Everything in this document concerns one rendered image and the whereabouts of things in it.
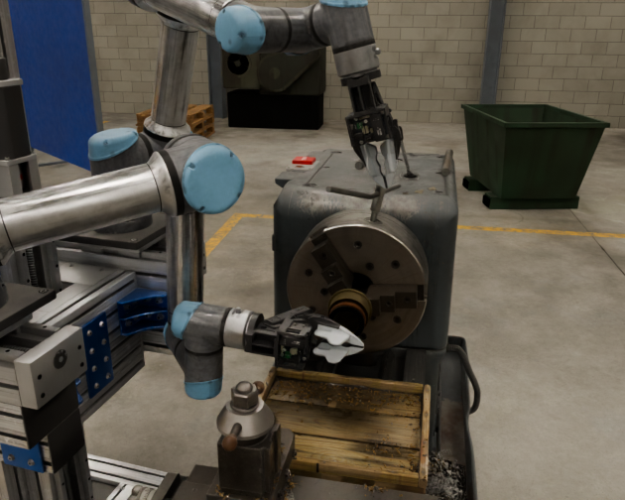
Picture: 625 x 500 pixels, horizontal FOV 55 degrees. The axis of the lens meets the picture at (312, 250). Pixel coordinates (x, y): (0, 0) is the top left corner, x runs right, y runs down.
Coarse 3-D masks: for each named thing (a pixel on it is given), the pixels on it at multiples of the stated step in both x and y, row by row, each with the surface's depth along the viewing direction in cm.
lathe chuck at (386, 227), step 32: (320, 224) 138; (352, 224) 129; (384, 224) 132; (352, 256) 131; (384, 256) 130; (416, 256) 129; (288, 288) 137; (320, 288) 136; (384, 320) 135; (416, 320) 134
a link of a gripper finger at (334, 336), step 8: (320, 328) 112; (328, 328) 112; (344, 328) 112; (320, 336) 110; (328, 336) 110; (336, 336) 110; (344, 336) 111; (352, 336) 111; (336, 344) 108; (352, 344) 112; (360, 344) 111
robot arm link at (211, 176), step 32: (160, 160) 100; (192, 160) 98; (224, 160) 101; (32, 192) 94; (64, 192) 94; (96, 192) 96; (128, 192) 98; (160, 192) 100; (192, 192) 99; (224, 192) 103; (0, 224) 90; (32, 224) 92; (64, 224) 94; (96, 224) 97; (0, 256) 91
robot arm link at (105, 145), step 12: (108, 132) 146; (120, 132) 144; (132, 132) 144; (96, 144) 140; (108, 144) 140; (120, 144) 140; (132, 144) 143; (144, 144) 146; (96, 156) 141; (108, 156) 140; (120, 156) 141; (132, 156) 143; (144, 156) 146; (96, 168) 142; (108, 168) 141; (120, 168) 142
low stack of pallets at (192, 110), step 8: (192, 104) 953; (208, 104) 954; (144, 112) 864; (192, 112) 868; (200, 112) 893; (208, 112) 948; (144, 120) 855; (192, 120) 855; (200, 120) 888; (208, 120) 951; (192, 128) 847; (200, 128) 902; (208, 128) 960; (208, 136) 933
